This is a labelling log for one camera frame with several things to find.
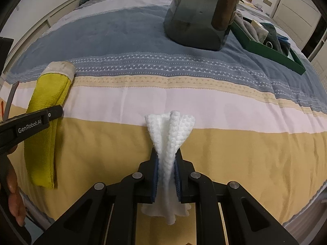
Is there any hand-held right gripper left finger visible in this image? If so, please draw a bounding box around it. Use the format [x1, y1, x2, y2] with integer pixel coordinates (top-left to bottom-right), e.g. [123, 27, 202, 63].
[33, 149, 161, 245]

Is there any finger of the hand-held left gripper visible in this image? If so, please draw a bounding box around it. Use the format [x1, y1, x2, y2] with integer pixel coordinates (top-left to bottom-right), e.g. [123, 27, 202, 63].
[47, 105, 64, 127]

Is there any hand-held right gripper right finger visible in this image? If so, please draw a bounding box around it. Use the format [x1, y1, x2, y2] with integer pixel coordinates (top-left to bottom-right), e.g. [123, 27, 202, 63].
[174, 148, 299, 245]

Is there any yellow-green towel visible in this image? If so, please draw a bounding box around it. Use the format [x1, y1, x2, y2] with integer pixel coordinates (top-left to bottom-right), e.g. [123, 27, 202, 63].
[24, 61, 76, 189]

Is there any white textured cloth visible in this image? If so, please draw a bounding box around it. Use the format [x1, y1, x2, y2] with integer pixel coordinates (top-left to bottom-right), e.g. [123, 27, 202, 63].
[140, 110, 196, 225]

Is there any green box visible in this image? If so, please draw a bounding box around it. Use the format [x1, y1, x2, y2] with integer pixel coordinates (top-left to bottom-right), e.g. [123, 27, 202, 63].
[230, 17, 306, 76]

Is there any person's left hand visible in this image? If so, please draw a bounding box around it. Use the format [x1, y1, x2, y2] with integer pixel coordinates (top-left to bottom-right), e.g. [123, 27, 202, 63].
[6, 145, 26, 227]

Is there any striped bedspread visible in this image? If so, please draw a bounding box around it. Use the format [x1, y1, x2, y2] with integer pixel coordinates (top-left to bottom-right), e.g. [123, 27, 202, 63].
[0, 0, 327, 225]

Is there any white bedside ledge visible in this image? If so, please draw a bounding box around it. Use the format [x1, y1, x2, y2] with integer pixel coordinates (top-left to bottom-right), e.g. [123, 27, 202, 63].
[5, 0, 87, 64]

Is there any dark teal towel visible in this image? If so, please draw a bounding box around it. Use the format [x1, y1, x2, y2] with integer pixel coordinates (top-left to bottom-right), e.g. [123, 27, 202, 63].
[261, 23, 292, 56]

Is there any beige cloth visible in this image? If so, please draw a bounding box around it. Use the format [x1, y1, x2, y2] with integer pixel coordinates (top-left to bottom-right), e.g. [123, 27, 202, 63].
[251, 20, 269, 41]

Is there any white wardrobe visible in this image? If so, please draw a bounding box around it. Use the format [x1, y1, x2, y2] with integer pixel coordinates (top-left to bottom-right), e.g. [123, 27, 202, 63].
[272, 0, 327, 92]

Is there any grey strap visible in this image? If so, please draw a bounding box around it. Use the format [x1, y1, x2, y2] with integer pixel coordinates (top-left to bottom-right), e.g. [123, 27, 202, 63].
[4, 81, 20, 120]

